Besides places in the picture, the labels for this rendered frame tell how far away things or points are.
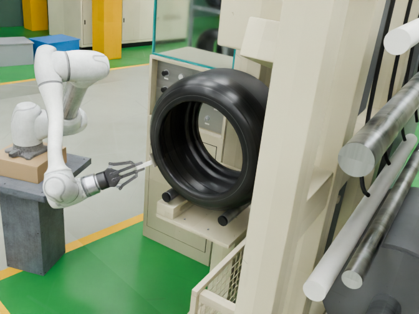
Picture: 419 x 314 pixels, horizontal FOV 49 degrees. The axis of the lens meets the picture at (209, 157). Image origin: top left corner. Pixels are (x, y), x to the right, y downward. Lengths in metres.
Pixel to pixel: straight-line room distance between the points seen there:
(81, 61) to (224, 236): 0.97
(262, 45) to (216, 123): 1.53
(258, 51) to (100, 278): 2.09
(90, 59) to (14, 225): 1.19
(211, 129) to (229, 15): 1.44
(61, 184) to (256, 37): 0.95
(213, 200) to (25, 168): 1.16
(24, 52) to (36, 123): 4.79
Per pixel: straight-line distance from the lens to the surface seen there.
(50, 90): 2.07
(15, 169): 2.65
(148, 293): 2.84
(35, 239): 2.87
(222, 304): 1.36
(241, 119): 1.65
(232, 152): 2.15
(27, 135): 2.63
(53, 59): 2.11
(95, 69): 2.13
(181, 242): 3.09
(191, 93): 1.73
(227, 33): 1.32
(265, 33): 1.16
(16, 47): 7.32
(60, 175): 1.79
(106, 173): 1.96
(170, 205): 1.98
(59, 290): 2.90
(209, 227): 1.98
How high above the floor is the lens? 1.90
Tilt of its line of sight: 25 degrees down
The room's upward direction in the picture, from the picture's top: 6 degrees clockwise
